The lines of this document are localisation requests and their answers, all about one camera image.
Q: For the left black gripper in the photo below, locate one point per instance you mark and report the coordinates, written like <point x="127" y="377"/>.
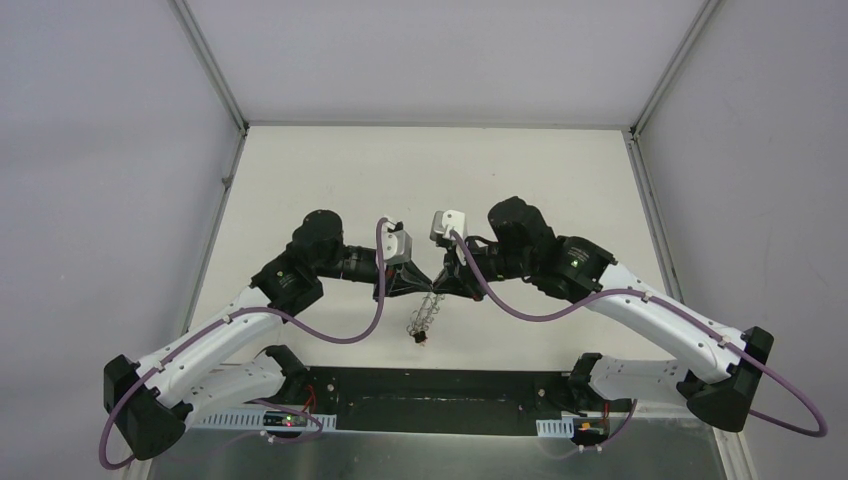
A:
<point x="383" y="282"/>

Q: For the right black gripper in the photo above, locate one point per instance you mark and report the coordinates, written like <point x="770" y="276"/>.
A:
<point x="459" y="280"/>

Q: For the metal disc with keyrings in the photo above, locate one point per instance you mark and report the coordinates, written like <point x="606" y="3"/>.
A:
<point x="424" y="315"/>

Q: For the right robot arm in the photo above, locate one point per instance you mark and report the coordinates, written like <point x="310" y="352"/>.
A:
<point x="713" y="370"/>

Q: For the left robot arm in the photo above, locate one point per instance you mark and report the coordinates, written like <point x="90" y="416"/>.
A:
<point x="151" y="402"/>

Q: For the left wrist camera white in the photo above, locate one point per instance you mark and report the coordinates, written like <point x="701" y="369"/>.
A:
<point x="394" y="242"/>

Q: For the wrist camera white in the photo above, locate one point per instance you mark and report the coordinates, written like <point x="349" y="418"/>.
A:
<point x="394" y="242"/>
<point x="445" y="223"/>

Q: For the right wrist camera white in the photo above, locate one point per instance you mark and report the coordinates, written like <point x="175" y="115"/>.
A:
<point x="445" y="223"/>

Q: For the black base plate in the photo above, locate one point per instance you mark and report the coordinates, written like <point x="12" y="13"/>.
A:
<point x="466" y="402"/>

